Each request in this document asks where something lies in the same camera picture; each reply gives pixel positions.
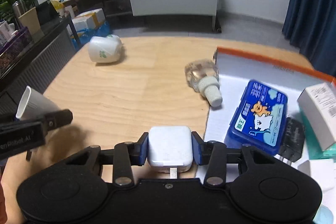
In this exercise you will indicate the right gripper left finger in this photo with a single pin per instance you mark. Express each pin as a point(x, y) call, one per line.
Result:
point(126, 155)

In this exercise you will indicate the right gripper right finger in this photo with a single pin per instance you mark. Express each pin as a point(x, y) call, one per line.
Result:
point(212, 157)

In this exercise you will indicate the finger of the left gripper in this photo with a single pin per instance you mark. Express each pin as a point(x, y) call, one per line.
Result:
point(51, 120)

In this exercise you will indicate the white plug-in vaporizer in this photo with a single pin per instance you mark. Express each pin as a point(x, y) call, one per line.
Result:
point(34, 104)

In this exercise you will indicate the white square charger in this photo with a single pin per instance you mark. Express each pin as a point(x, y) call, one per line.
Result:
point(170, 149)

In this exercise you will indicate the blue cartoon tin box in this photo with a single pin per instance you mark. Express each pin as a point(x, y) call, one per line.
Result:
point(259, 120)

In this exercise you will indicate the clear liquid refill bottle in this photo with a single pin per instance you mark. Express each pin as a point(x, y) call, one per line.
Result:
point(203, 76)

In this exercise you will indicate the purple gift box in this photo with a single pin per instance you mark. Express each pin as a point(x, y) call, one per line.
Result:
point(14, 48)

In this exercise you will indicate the white cap with green logo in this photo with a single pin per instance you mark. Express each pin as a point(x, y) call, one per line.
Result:
point(105, 49)

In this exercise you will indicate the orange-rimmed white box tray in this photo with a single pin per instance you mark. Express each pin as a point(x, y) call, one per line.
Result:
point(240, 156)

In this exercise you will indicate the blue bag on floor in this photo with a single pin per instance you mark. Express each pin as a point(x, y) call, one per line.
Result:
point(85, 32)

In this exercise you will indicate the small white medicine box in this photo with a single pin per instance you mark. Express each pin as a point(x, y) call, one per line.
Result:
point(7, 32)

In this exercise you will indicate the teal flat box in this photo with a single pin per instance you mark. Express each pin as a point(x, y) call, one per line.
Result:
point(314, 150)

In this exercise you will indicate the beige paper cup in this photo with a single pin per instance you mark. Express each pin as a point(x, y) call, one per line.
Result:
point(30, 20)

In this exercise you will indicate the white yellow carton on floor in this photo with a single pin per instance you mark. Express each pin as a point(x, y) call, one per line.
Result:
point(91, 20)

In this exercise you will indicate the steel thermos bottle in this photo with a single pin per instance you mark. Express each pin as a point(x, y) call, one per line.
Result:
point(19, 8)

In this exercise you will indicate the white labelled carton box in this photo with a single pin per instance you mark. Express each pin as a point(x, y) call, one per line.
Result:
point(317, 103)

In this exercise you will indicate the dark blue curtain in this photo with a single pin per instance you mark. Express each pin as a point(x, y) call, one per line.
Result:
point(310, 26)

